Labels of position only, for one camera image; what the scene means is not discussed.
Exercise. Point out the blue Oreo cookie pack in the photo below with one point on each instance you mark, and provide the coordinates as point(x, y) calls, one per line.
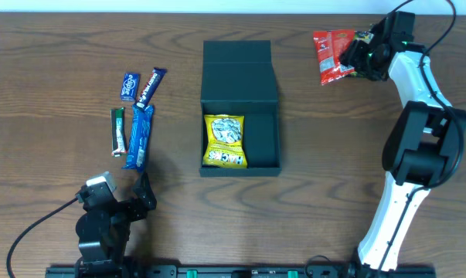
point(140, 134)

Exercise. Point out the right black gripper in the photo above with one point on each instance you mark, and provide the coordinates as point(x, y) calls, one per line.
point(358, 56)

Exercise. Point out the Haribo gummy bag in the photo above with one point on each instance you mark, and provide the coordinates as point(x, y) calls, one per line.
point(365, 36)

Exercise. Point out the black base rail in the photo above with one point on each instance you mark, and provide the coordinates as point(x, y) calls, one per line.
point(315, 271)

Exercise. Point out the red Hacks candy bag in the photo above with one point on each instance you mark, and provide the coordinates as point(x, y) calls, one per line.
point(329, 45)

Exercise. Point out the purple Dairy Milk bar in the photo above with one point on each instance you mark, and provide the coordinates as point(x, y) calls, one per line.
point(150, 87)

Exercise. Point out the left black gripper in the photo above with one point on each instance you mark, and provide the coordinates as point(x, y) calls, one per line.
point(139, 211)

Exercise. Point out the black open gift box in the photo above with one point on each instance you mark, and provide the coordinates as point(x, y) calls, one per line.
point(238, 79)

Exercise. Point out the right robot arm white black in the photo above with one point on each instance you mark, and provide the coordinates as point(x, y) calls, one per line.
point(422, 152)

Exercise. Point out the yellow Hacks candy bag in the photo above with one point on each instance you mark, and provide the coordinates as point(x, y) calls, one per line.
point(225, 141)

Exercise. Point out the blue Eclipse mint pack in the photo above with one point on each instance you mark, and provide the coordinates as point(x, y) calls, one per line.
point(129, 87)

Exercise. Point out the green chocolate bar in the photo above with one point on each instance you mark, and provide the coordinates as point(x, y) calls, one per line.
point(119, 146)

